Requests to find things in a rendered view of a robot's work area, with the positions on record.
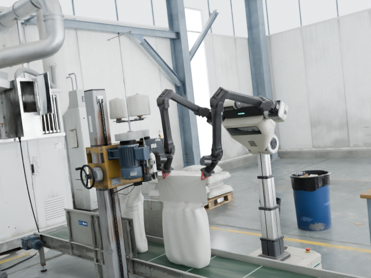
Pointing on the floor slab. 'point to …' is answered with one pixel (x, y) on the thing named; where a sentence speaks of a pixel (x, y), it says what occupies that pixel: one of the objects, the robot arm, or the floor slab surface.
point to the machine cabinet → (34, 180)
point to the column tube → (110, 250)
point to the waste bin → (312, 199)
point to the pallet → (218, 202)
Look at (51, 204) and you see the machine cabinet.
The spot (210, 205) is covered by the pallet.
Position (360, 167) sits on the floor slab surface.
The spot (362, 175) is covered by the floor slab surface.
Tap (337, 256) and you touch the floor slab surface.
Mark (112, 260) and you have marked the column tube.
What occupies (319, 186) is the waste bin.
